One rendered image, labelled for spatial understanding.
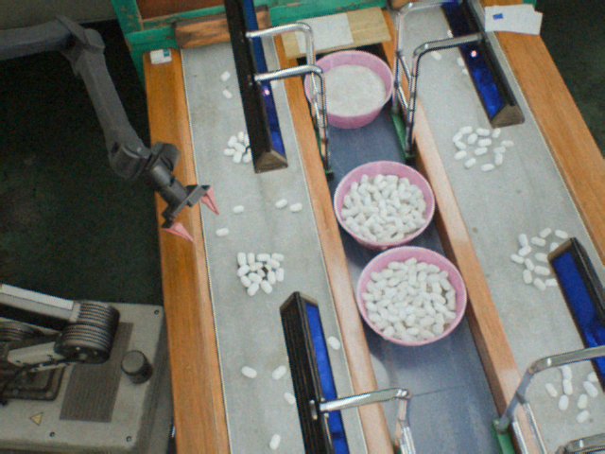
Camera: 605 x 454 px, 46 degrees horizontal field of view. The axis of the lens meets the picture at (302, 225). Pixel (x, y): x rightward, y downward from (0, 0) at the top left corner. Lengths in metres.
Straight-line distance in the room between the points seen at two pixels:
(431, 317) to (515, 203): 0.41
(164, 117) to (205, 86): 0.18
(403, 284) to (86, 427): 0.94
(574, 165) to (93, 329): 1.33
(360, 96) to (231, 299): 0.76
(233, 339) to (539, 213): 0.86
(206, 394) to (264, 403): 0.14
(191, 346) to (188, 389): 0.11
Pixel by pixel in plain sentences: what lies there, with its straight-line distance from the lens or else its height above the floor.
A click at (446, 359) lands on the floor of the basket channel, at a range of 1.83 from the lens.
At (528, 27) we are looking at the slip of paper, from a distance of 2.41.
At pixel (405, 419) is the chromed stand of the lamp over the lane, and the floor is 0.98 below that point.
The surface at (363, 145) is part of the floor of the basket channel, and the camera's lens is 2.16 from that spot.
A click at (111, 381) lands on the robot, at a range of 2.13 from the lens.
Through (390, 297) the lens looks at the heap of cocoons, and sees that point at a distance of 1.82.
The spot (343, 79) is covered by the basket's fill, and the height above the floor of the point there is 0.73.
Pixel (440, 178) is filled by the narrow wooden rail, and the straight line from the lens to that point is 1.99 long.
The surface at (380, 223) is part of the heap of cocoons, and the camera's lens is 1.93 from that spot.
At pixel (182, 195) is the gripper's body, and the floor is 1.01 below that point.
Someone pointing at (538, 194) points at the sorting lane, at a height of 0.74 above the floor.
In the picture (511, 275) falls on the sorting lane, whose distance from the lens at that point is 1.89.
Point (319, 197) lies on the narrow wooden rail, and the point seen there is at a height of 0.76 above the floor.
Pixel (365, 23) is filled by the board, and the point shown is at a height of 0.78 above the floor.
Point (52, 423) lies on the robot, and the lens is 2.15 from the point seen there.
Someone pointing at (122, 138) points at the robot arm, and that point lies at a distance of 1.71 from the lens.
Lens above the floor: 2.37
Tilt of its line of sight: 57 degrees down
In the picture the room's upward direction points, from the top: 8 degrees counter-clockwise
